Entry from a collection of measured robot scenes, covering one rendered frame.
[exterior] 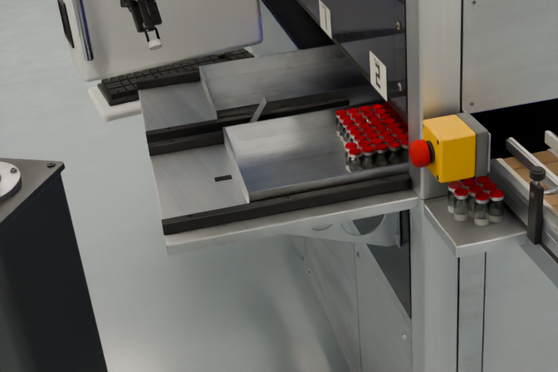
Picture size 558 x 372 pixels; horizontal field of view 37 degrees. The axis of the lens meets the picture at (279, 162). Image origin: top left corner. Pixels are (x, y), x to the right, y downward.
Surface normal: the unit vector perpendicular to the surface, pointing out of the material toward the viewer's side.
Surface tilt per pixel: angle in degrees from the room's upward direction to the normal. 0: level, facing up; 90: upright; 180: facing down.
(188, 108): 0
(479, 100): 90
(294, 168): 0
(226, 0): 90
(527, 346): 90
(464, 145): 90
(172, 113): 0
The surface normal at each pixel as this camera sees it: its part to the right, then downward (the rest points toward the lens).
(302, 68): -0.09, -0.88
